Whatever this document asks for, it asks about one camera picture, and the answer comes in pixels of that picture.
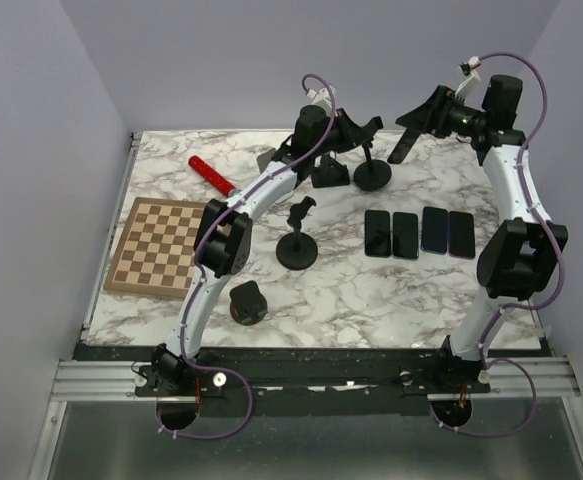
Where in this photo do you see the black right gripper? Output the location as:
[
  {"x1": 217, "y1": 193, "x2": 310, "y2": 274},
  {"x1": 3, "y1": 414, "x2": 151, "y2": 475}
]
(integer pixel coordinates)
[{"x1": 395, "y1": 85, "x2": 487, "y2": 140}]

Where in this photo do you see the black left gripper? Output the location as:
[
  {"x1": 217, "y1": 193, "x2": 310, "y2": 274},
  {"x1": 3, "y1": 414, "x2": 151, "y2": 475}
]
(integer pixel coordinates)
[{"x1": 309, "y1": 108, "x2": 368, "y2": 159}]

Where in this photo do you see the teal phone with dark screen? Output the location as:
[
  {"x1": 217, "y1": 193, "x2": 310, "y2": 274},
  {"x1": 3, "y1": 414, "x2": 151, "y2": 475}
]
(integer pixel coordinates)
[{"x1": 392, "y1": 212, "x2": 419, "y2": 260}]

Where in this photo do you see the purple phone with dark screen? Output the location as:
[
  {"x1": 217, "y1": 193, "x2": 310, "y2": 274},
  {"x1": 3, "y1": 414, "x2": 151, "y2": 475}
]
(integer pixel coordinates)
[{"x1": 448, "y1": 211, "x2": 476, "y2": 259}]

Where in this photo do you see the blue phone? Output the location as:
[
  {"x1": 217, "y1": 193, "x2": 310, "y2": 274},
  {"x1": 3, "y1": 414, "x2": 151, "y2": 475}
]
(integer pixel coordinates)
[{"x1": 421, "y1": 206, "x2": 448, "y2": 255}]

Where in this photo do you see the black phone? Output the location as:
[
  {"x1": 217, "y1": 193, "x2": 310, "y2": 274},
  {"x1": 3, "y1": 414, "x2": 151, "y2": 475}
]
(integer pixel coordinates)
[{"x1": 364, "y1": 210, "x2": 392, "y2": 258}]

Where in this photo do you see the black round base clamp stand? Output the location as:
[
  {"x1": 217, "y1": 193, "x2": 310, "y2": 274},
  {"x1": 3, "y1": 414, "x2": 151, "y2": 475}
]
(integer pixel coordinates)
[{"x1": 276, "y1": 196, "x2": 318, "y2": 271}]

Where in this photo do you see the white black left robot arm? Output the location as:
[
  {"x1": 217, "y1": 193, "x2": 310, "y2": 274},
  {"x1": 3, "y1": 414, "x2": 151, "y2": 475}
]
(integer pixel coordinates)
[{"x1": 151, "y1": 106, "x2": 384, "y2": 395}]

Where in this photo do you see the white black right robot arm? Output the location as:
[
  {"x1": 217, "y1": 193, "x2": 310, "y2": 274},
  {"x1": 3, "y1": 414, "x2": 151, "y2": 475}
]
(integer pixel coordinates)
[{"x1": 389, "y1": 75, "x2": 568, "y2": 392}]

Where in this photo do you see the black wedge phone stand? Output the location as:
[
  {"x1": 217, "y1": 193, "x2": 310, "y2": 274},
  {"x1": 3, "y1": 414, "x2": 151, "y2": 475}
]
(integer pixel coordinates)
[{"x1": 311, "y1": 154, "x2": 350, "y2": 189}]

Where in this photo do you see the silver folding phone stand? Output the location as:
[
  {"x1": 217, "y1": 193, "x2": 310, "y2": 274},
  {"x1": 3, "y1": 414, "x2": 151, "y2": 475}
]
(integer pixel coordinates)
[{"x1": 256, "y1": 148, "x2": 279, "y2": 173}]

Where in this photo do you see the small black stand brown base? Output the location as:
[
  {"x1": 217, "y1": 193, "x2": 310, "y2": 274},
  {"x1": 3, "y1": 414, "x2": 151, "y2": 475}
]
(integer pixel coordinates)
[{"x1": 229, "y1": 280, "x2": 268, "y2": 326}]

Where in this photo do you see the aluminium strip table left edge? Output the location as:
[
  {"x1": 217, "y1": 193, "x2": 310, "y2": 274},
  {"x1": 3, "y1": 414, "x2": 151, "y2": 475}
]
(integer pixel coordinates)
[{"x1": 79, "y1": 131, "x2": 144, "y2": 343}]

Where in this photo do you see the wooden chessboard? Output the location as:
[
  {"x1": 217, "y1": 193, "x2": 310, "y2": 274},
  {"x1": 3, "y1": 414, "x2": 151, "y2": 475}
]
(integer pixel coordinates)
[{"x1": 104, "y1": 197, "x2": 205, "y2": 299}]

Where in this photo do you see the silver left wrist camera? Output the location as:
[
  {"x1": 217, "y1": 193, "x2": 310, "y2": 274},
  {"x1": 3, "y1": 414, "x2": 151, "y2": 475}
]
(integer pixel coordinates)
[{"x1": 305, "y1": 85, "x2": 337, "y2": 115}]

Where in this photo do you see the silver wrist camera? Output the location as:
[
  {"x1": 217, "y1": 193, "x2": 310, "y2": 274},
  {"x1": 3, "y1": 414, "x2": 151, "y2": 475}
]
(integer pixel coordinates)
[
  {"x1": 454, "y1": 56, "x2": 481, "y2": 102},
  {"x1": 305, "y1": 85, "x2": 337, "y2": 115}
]

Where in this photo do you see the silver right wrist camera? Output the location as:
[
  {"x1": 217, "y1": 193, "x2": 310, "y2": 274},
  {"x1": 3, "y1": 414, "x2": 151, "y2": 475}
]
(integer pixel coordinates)
[{"x1": 454, "y1": 56, "x2": 481, "y2": 102}]

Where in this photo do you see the red handle silver microphone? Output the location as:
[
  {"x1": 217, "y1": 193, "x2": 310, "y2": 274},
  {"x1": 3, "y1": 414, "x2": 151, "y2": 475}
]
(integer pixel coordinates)
[{"x1": 188, "y1": 155, "x2": 238, "y2": 197}]

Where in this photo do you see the aluminium extrusion rail right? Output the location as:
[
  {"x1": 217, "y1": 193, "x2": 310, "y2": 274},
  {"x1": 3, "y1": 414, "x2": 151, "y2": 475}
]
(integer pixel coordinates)
[{"x1": 416, "y1": 357, "x2": 581, "y2": 401}]

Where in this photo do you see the aluminium extrusion rail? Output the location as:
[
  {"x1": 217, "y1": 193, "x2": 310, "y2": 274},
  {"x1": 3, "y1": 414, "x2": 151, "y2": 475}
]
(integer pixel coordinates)
[
  {"x1": 416, "y1": 357, "x2": 581, "y2": 401},
  {"x1": 50, "y1": 361, "x2": 195, "y2": 403}
]

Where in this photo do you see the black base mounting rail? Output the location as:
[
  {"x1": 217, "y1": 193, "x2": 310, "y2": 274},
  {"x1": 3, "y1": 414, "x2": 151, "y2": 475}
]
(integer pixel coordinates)
[{"x1": 133, "y1": 347, "x2": 495, "y2": 419}]

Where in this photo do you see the aluminium extrusion rail left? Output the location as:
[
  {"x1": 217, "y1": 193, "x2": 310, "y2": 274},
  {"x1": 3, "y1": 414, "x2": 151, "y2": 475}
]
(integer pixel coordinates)
[{"x1": 50, "y1": 361, "x2": 195, "y2": 403}]

